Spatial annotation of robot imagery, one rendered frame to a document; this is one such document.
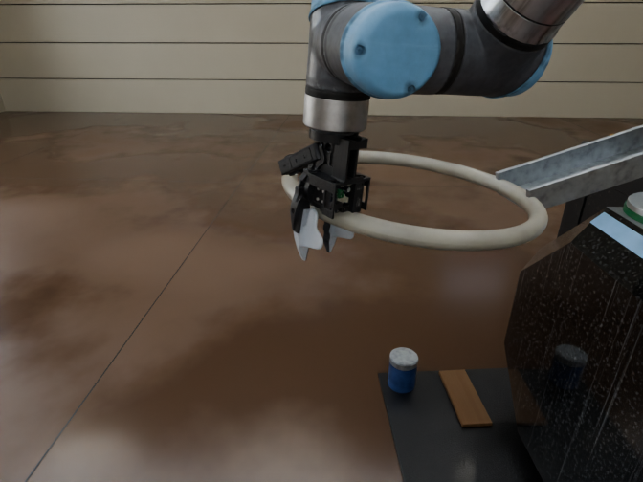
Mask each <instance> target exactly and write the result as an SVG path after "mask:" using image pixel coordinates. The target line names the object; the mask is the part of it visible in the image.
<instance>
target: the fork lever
mask: <svg viewBox="0 0 643 482"><path fill-rule="evenodd" d="M642 177H643V124H642V125H639V126H636V127H634V128H631V129H628V130H625V131H622V132H618V133H615V134H612V135H609V136H606V137H604V138H601V139H598V140H595V141H591V142H586V143H583V144H580V145H577V146H574V147H571V148H569V149H565V150H562V151H559V152H556V153H553V154H550V155H547V156H544V157H541V158H538V159H535V160H532V161H529V162H526V163H523V164H518V165H515V166H511V167H508V168H505V169H503V170H500V171H497V172H496V179H497V180H501V179H504V180H506V181H509V182H511V183H513V184H515V185H517V186H520V187H521V188H523V189H525V190H526V197H529V198H530V197H536V198H537V199H538V200H539V201H540V202H541V203H542V204H543V206H544V207H545V208H551V207H554V206H557V205H559V204H562V203H565V202H568V201H572V200H575V199H578V198H581V197H584V196H587V195H589V194H592V193H595V192H598V191H601V190H604V189H607V188H610V187H613V186H619V185H622V184H625V183H627V182H630V181H633V180H636V179H639V178H642Z"/></svg>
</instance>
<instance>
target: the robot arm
mask: <svg viewBox="0 0 643 482"><path fill-rule="evenodd" d="M584 1H585V0H475V1H474V3H473V5H472V6H471V7H470V8H469V9H467V10H466V9H456V8H446V7H440V8H439V7H429V6H419V5H415V4H413V3H411V2H409V1H405V0H312V2H311V11H310V12H309V15H308V19H309V22H310V28H309V42H308V57H307V71H306V85H305V93H304V107H303V123H304V125H306V126H307V127H309V138H310V139H312V140H314V141H317V142H314V143H312V144H310V145H308V146H306V147H304V148H303V149H302V150H300V151H298V152H296V153H291V154H289V155H287V156H285V157H284V159H282V160H280V161H278V164H279V168H280V171H281V175H289V176H294V175H300V174H301V173H302V174H301V175H300V176H299V185H298V186H296V187H295V194H294V197H293V199H292V203H291V207H290V215H291V223H292V230H293V231H294V237H295V241H296V245H297V249H298V251H299V255H300V257H301V259H302V260H304V261H305V260H306V258H307V254H308V248H311V249H316V250H320V249H321V248H322V245H323V244H324V245H325V248H326V251H327V252H331V251H332V249H333V247H334V244H335V242H336V239H337V237H340V238H345V239H352V238H353V237H354V232H352V231H349V230H344V229H341V228H339V227H336V226H334V225H331V224H329V223H327V222H324V224H323V231H324V235H323V239H322V236H321V234H320V232H319V231H318V228H317V224H318V219H319V215H318V213H317V211H316V210H315V209H314V208H310V205H311V206H314V207H316V208H319V209H320V211H321V214H323V215H325V216H327V217H329V218H331V219H334V214H335V213H338V212H346V211H350V212H351V213H354V212H360V211H361V208H362V209H364V210H366V207H367V200H368V193H369V186H370V179H371V178H370V177H368V176H366V175H364V174H362V173H359V172H357V163H358V156H359V149H363V148H367V141H368V138H365V137H362V136H359V132H362V131H364V130H365V129H366V122H367V114H368V107H369V100H370V97H374V98H377V99H400V98H404V97H407V96H409V95H460V96H482V97H485V98H489V99H498V98H503V97H512V96H516V95H519V94H521V93H523V92H525V91H527V90H528V89H530V88H531V87H532V86H533V85H534V84H535V83H536V82H537V81H538V80H539V79H540V77H541V76H542V75H543V72H544V70H545V68H546V66H547V65H548V63H549V60H550V57H551V54H552V48H553V38H554V37H555V36H556V34H557V33H558V30H559V29H560V28H561V27H562V26H563V25H564V23H565V22H566V20H567V19H568V18H569V17H570V16H571V15H572V14H573V13H574V12H575V11H576V10H577V9H578V8H579V7H580V6H581V5H582V4H583V2H584ZM364 186H366V197H365V201H362V198H363V191H364Z"/></svg>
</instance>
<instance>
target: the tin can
mask: <svg viewBox="0 0 643 482"><path fill-rule="evenodd" d="M417 364H418V356H417V354H416V353H415V352H414V351H412V350H411V349H409V348H405V347H399V348H395V349H393V350H392V351H391V352H390V354H389V368H388V386H389V387H390V388H391V389H392V390H393V391H395V392H398V393H409V392H411V391H413V389H414V386H415V378H416V370H417Z"/></svg>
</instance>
